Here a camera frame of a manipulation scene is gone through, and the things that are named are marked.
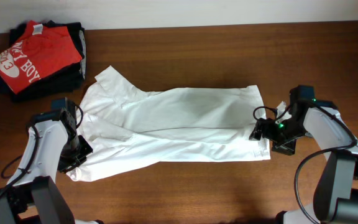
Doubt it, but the black folded clothes stack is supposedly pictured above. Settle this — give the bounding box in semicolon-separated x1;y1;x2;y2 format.
0;22;86;103

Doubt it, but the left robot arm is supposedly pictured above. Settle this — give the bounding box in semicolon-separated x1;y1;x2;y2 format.
0;98;93;224

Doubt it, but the white printed t-shirt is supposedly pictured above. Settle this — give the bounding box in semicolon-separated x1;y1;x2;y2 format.
68;67;270;182

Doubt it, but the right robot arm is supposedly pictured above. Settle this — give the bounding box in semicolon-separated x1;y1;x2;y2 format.
249;85;358;223

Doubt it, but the red folded printed t-shirt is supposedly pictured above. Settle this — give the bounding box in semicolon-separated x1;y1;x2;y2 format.
0;21;82;94

